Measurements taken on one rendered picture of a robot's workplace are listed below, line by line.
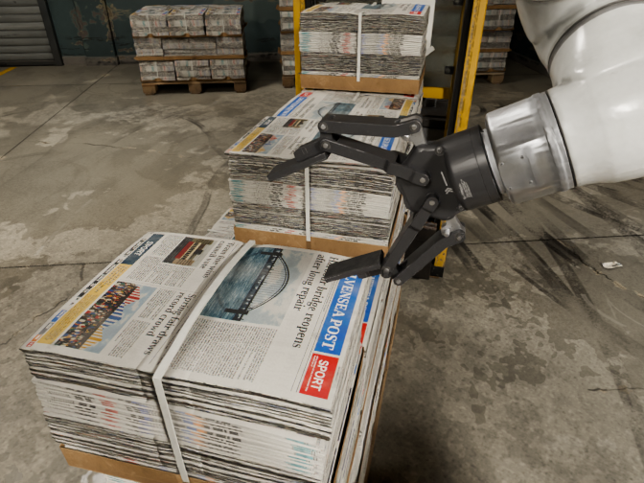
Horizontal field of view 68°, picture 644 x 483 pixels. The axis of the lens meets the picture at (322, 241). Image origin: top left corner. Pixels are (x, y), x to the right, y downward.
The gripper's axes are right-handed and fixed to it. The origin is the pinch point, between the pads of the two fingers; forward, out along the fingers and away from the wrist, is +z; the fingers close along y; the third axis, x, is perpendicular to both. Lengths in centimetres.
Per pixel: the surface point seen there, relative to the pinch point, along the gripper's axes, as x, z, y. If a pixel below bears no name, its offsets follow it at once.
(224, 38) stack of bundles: 470, 231, -50
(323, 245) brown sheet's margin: 47, 24, 25
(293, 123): 71, 27, 0
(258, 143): 54, 30, -1
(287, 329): -3.7, 7.5, 10.7
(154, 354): -11.2, 19.8, 4.8
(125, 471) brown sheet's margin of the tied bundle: -14.4, 34.9, 19.7
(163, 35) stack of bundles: 445, 281, -81
